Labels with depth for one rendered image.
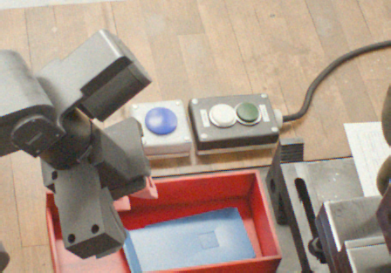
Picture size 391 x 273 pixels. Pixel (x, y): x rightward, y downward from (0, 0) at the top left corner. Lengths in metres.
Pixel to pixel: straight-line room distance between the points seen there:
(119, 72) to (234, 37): 0.51
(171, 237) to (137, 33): 0.32
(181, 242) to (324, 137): 0.26
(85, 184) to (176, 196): 0.28
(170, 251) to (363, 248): 0.33
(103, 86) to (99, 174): 0.09
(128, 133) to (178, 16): 0.43
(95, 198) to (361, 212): 0.25
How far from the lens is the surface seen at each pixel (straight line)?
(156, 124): 1.15
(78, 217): 0.85
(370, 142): 1.25
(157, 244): 1.10
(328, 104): 1.27
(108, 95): 0.83
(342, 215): 0.88
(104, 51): 0.81
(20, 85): 0.77
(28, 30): 1.29
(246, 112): 1.18
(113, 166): 0.87
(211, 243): 1.11
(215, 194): 1.13
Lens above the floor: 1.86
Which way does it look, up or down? 55 degrees down
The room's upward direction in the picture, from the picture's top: 10 degrees clockwise
